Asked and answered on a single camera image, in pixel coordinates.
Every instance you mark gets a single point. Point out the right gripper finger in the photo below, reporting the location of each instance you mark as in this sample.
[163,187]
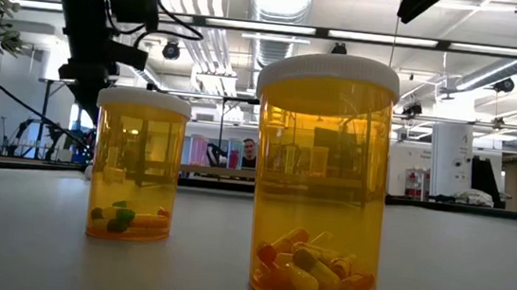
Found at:
[420,1]

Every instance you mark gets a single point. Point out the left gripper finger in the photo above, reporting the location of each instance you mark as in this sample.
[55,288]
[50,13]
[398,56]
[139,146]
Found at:
[87,100]

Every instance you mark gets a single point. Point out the small purple medicine bottle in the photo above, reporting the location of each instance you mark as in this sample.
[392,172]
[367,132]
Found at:
[234,154]

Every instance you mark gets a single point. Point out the large orange medicine bottle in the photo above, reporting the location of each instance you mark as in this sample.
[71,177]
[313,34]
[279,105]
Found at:
[137,166]
[320,194]

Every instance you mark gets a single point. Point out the black background robot arm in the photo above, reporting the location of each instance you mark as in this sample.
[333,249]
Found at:
[55,131]
[25,125]
[212,152]

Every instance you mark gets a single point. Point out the black overhead rig beam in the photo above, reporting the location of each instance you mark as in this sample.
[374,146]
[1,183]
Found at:
[444,45]

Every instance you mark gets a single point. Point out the white light bar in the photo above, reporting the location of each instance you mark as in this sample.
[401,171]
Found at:
[505,51]
[383,38]
[39,4]
[260,25]

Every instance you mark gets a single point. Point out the black ceiling spotlight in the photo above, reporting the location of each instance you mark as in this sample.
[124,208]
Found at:
[171,50]
[504,84]
[412,108]

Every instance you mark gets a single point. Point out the white round pillar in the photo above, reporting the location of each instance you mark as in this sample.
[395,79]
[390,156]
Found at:
[449,158]

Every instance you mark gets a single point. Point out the person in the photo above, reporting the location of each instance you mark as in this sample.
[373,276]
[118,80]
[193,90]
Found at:
[249,149]

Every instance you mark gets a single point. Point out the red white cabinet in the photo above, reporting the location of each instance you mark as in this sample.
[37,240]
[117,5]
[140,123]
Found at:
[416,183]

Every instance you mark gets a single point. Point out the black angular stand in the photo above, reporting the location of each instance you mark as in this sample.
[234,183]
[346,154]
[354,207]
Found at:
[483,181]

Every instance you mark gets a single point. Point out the white cloth heap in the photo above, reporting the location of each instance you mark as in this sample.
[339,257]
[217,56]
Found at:
[474,196]

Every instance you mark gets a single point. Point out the grey table mat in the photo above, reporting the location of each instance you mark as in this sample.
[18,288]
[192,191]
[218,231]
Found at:
[440,286]

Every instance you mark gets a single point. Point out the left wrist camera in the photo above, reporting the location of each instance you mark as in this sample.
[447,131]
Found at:
[134,4]

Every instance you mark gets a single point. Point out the black metal table frame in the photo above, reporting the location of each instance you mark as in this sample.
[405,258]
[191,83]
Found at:
[424,205]

